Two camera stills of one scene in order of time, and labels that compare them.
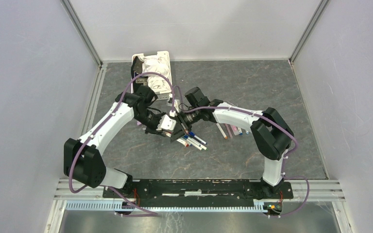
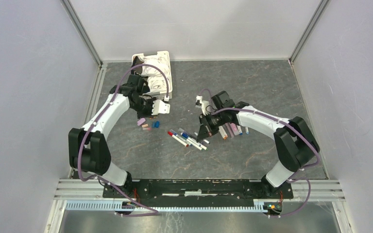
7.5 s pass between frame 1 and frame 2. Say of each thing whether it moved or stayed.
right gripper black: moved
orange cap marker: stayed
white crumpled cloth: stayed
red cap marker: stayed
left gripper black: moved
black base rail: stayed
